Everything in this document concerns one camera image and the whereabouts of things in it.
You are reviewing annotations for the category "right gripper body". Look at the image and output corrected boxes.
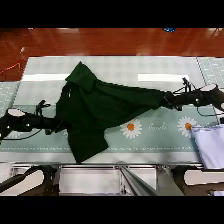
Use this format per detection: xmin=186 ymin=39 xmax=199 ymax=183
xmin=163 ymin=91 xmax=183 ymax=111

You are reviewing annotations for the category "dark green shirt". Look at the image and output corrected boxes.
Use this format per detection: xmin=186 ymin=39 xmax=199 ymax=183
xmin=55 ymin=61 xmax=168 ymax=164

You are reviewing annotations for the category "pale blue garment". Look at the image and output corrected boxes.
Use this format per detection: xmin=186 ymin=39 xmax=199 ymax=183
xmin=190 ymin=124 xmax=224 ymax=170

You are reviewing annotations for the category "black cable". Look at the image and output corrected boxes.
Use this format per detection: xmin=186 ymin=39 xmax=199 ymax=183
xmin=5 ymin=127 xmax=45 ymax=140
xmin=195 ymin=105 xmax=222 ymax=118

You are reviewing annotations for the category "silver frame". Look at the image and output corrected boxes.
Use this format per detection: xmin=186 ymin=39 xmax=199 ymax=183
xmin=0 ymin=162 xmax=224 ymax=197

